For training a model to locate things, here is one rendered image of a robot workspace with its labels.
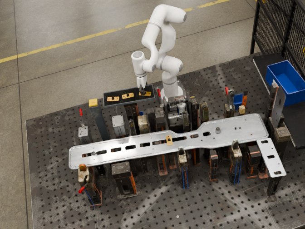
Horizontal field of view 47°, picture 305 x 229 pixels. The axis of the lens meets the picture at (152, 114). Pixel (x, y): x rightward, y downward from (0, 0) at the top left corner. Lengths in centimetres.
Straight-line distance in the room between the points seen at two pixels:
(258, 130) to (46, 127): 176
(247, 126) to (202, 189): 54
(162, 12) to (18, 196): 232
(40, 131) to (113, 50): 199
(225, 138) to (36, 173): 148
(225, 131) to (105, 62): 254
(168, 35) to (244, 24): 258
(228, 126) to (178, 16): 83
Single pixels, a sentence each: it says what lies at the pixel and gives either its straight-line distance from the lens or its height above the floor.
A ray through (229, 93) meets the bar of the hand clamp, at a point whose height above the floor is 119.
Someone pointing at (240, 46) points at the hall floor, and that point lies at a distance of 467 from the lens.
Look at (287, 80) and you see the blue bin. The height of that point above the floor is 103.
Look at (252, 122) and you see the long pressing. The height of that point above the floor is 100.
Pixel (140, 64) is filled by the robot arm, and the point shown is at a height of 148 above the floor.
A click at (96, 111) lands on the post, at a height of 109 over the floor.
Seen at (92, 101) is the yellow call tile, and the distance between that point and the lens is 256.
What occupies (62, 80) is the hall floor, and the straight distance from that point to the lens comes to 457.
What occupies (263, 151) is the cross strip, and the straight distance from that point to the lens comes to 241.
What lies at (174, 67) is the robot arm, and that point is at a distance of 262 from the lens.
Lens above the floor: 298
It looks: 50 degrees down
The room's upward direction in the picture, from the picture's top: 10 degrees counter-clockwise
